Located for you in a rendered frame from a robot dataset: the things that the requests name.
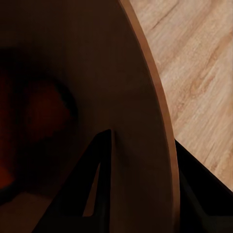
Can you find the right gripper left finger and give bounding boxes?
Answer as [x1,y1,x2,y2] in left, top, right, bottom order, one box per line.
[32,129,112,233]

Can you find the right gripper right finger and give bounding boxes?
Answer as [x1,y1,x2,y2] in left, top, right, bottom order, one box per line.
[175,140,233,233]

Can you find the can of soda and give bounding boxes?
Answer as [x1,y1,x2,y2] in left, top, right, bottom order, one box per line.
[0,64,20,196]
[17,79,76,151]

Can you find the trash can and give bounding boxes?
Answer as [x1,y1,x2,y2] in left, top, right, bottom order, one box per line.
[0,0,180,233]

